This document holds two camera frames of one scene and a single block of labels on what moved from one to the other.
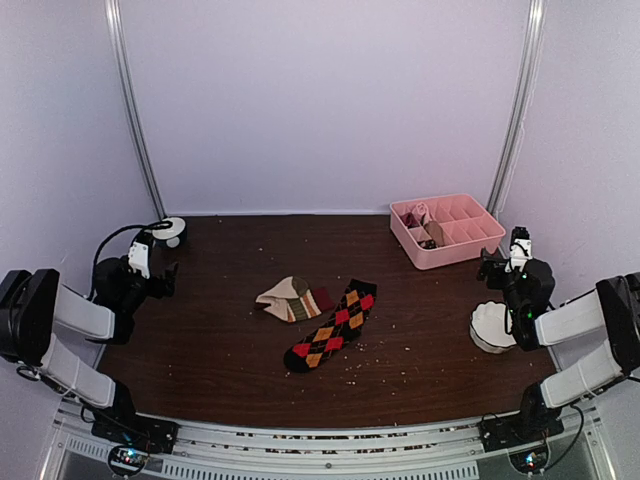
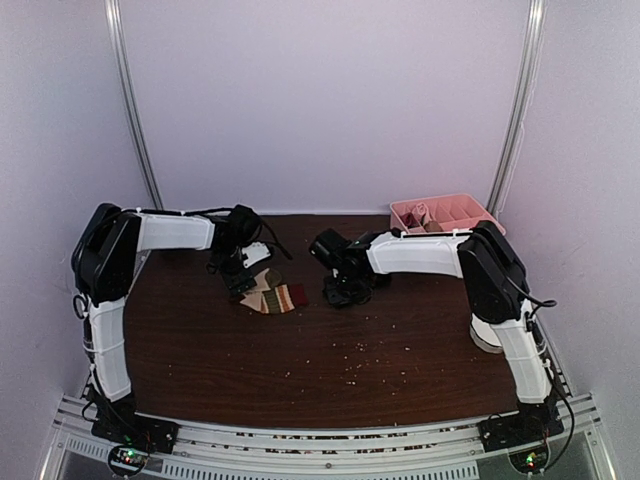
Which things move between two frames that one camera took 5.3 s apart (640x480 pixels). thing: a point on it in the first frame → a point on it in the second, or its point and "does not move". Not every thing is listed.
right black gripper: (486, 262) → (338, 300)
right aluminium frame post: (524, 94) does not move
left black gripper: (157, 291) → (237, 284)
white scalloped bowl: (491, 327) does not move
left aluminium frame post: (119, 40) does not move
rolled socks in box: (419, 216) does not move
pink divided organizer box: (434, 232) does not move
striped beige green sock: (293, 300) → (276, 299)
